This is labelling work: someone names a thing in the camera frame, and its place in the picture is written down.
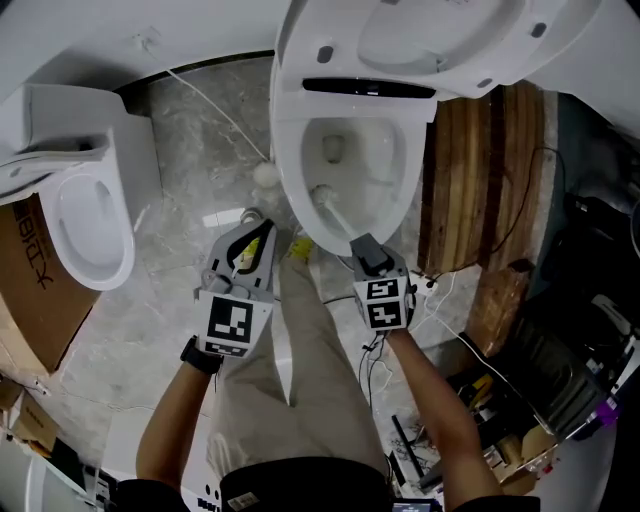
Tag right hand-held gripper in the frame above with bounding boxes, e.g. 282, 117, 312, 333
350, 232, 418, 333

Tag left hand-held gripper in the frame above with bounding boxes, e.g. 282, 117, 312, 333
194, 219, 279, 358

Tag white toilet brush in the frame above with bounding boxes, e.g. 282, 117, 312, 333
308, 183, 362, 241

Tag white smart toilet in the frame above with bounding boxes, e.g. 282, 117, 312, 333
269, 0, 604, 257

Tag person's left forearm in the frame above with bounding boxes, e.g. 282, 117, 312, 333
134, 362, 221, 494

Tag person's right forearm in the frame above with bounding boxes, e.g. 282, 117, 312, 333
384, 327, 504, 512

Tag white toilet with tank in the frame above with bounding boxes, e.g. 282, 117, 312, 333
0, 82, 164, 293

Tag person's left shoe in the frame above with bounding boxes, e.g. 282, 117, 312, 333
238, 237, 262, 271

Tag person's shoe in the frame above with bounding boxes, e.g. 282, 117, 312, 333
238, 237, 262, 271
285, 236, 315, 261

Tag person's right shoe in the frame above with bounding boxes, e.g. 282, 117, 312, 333
285, 236, 315, 261

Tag white power strip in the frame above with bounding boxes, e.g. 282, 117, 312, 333
410, 273, 440, 297

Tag black wristwatch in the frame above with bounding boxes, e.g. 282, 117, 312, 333
178, 334, 225, 376

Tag wooden plank platform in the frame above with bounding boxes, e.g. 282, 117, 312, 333
416, 82, 546, 359

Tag person's beige trousers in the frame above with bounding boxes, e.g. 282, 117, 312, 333
205, 254, 389, 481

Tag black plastic crate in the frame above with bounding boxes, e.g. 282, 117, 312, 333
492, 279, 640, 441

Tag large brown cardboard box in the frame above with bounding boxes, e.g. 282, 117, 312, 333
0, 192, 101, 375

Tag dark grey raised platform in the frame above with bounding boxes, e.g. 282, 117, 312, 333
529, 92, 640, 301

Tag person's black shirt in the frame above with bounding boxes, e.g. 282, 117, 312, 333
115, 457, 541, 512

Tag small brown cardboard box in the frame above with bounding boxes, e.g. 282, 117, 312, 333
0, 379, 61, 454

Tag black cable over platform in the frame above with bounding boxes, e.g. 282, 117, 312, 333
428, 144, 567, 282

